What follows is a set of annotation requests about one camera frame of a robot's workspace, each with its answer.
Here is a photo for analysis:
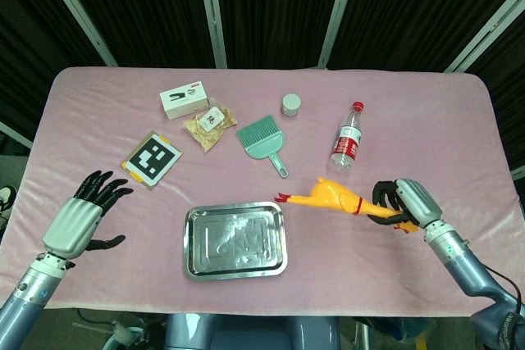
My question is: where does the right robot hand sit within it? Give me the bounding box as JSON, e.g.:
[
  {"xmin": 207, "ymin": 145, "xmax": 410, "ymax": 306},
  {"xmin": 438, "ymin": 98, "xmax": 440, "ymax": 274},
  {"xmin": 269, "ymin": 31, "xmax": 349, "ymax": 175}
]
[{"xmin": 371, "ymin": 178, "xmax": 444, "ymax": 230}]

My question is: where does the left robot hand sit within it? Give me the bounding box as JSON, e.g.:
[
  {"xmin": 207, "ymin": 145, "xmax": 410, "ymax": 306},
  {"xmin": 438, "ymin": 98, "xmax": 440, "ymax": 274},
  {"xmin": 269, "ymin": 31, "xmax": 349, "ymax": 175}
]
[{"xmin": 41, "ymin": 170, "xmax": 135, "ymax": 261}]

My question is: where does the yellow rubber chicken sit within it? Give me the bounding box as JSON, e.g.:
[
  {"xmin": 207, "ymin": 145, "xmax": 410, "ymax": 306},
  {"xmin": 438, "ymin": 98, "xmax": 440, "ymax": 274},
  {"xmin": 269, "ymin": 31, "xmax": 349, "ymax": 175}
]
[{"xmin": 273, "ymin": 176, "xmax": 420, "ymax": 235}]

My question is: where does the stainless steel tray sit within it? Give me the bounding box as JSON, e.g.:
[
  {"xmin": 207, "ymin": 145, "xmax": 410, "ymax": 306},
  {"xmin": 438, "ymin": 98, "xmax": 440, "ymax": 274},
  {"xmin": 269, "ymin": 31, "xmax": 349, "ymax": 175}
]
[{"xmin": 182, "ymin": 201, "xmax": 289, "ymax": 282}]

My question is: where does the black white shoe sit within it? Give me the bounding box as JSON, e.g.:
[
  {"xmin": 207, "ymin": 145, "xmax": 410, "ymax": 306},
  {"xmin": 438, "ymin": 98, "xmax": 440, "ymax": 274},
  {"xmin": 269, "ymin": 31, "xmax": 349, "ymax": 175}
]
[{"xmin": 0, "ymin": 185, "xmax": 18, "ymax": 229}]

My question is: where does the pink tablecloth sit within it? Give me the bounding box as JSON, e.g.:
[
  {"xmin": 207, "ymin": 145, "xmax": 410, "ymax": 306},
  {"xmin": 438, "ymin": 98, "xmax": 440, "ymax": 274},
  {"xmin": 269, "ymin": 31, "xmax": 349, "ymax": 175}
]
[{"xmin": 0, "ymin": 66, "xmax": 525, "ymax": 318}]

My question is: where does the clear water bottle red label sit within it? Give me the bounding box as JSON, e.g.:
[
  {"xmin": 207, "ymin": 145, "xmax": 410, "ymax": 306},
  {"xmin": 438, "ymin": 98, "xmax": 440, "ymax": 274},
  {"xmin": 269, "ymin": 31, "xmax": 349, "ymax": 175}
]
[{"xmin": 328, "ymin": 100, "xmax": 366, "ymax": 174}]

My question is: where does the black white marker card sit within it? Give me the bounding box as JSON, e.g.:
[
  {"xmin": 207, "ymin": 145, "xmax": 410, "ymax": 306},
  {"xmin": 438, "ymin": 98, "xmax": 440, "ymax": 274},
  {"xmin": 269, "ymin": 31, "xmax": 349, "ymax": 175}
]
[{"xmin": 120, "ymin": 130, "xmax": 184, "ymax": 192}]

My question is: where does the dark ribbed screen panel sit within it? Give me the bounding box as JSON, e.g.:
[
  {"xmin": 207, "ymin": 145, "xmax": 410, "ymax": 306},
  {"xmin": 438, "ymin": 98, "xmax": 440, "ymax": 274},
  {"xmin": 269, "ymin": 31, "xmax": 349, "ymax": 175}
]
[
  {"xmin": 0, "ymin": 0, "xmax": 112, "ymax": 142},
  {"xmin": 52, "ymin": 0, "xmax": 217, "ymax": 68},
  {"xmin": 212, "ymin": 0, "xmax": 349, "ymax": 69},
  {"xmin": 467, "ymin": 9, "xmax": 525, "ymax": 181},
  {"xmin": 327, "ymin": 0, "xmax": 525, "ymax": 72}
]

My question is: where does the small white jar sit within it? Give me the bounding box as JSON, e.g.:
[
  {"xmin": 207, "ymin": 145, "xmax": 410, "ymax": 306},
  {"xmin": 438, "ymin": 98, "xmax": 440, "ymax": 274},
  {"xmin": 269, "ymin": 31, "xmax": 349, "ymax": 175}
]
[{"xmin": 281, "ymin": 93, "xmax": 303, "ymax": 119}]

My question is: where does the clear snack bag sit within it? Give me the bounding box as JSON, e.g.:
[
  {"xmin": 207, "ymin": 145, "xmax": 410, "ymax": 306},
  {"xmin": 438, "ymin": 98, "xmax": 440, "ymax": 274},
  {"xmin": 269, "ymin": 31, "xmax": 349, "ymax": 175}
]
[{"xmin": 182, "ymin": 98, "xmax": 239, "ymax": 153}]

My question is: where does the white stapler box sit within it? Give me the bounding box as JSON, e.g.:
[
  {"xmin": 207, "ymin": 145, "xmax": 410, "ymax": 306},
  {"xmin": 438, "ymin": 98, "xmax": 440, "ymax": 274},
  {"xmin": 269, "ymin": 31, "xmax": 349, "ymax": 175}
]
[{"xmin": 159, "ymin": 80, "xmax": 208, "ymax": 121}]

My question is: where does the teal dustpan brush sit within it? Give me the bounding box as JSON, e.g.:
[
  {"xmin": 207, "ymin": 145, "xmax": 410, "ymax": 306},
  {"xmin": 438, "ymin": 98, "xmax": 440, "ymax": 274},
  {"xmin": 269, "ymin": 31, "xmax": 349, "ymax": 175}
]
[{"xmin": 235, "ymin": 115, "xmax": 290, "ymax": 180}]

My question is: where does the grey robot torso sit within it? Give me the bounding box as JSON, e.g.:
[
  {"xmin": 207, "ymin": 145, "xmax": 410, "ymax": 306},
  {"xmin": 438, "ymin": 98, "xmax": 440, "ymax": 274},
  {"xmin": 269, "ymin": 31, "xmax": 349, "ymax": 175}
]
[{"xmin": 163, "ymin": 312, "xmax": 341, "ymax": 350}]

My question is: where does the white screen post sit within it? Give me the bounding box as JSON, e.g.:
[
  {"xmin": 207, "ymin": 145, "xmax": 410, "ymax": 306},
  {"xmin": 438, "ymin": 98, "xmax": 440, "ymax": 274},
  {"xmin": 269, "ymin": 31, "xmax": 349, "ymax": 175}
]
[
  {"xmin": 195, "ymin": 0, "xmax": 228, "ymax": 69},
  {"xmin": 34, "ymin": 0, "xmax": 119, "ymax": 67},
  {"xmin": 0, "ymin": 120, "xmax": 34, "ymax": 150},
  {"xmin": 317, "ymin": 0, "xmax": 362, "ymax": 69},
  {"xmin": 445, "ymin": 0, "xmax": 525, "ymax": 75}
]

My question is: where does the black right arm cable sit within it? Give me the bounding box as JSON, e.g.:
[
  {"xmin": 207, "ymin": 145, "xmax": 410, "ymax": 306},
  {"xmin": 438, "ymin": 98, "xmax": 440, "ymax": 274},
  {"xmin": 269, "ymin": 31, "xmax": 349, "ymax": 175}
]
[{"xmin": 483, "ymin": 263, "xmax": 523, "ymax": 319}]

